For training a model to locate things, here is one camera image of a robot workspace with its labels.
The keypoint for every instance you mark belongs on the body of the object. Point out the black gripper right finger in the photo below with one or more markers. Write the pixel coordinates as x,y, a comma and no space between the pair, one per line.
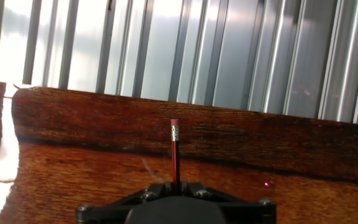
228,205

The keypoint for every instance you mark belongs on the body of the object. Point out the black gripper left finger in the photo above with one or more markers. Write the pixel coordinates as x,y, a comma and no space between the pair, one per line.
135,205

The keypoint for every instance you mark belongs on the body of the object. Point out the red pencil with eraser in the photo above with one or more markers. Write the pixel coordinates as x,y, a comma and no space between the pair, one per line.
175,155

